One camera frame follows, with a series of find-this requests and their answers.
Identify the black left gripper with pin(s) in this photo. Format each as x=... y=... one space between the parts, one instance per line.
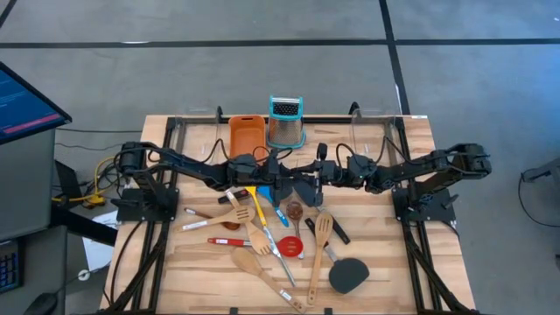
x=245 y=170

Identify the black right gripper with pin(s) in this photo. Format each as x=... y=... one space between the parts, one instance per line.
x=345 y=172

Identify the blue silicone spoon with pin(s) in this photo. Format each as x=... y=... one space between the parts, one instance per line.
x=268 y=194

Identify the yellow silicone spoon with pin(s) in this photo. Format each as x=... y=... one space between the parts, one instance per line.
x=258 y=207

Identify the long wooden slotted spatula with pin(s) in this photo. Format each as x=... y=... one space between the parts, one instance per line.
x=324 y=225

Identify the wooden fork spoon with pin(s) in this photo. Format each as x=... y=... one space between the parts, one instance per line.
x=260 y=240

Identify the dark brown wooden spoon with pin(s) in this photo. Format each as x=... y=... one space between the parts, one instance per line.
x=294 y=211
x=231 y=226

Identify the large round black spatula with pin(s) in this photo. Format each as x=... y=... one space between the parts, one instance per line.
x=347 y=275

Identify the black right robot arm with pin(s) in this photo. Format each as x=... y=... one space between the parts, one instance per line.
x=420 y=168

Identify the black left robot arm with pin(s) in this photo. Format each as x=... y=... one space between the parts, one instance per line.
x=184 y=164

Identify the teal steel box grater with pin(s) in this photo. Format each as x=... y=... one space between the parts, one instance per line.
x=285 y=131

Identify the orange plastic bin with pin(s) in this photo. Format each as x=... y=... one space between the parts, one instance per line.
x=247 y=135

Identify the clear plastic bin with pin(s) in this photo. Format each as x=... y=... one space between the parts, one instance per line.
x=197 y=131
x=372 y=131

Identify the red slotted spoon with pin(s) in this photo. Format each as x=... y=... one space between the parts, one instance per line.
x=289 y=246

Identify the large light wooden spoon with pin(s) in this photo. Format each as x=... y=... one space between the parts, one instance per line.
x=245 y=260

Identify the white paper sheet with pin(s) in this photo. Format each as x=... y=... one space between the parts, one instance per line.
x=98 y=254

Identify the grey chair base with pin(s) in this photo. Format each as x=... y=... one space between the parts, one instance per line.
x=542 y=170

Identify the white round cap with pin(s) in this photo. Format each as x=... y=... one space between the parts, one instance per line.
x=84 y=275

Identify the dark desk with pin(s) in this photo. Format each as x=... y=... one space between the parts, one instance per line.
x=44 y=271

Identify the computer monitor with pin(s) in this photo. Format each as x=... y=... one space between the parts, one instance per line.
x=26 y=109

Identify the black computer mouse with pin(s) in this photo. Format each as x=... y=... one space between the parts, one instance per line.
x=41 y=304

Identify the black keyboard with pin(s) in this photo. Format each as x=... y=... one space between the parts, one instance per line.
x=9 y=267

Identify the black aluminium table frame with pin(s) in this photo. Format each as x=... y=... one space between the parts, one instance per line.
x=332 y=119

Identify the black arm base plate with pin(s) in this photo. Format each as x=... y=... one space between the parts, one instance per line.
x=131 y=210
x=442 y=212

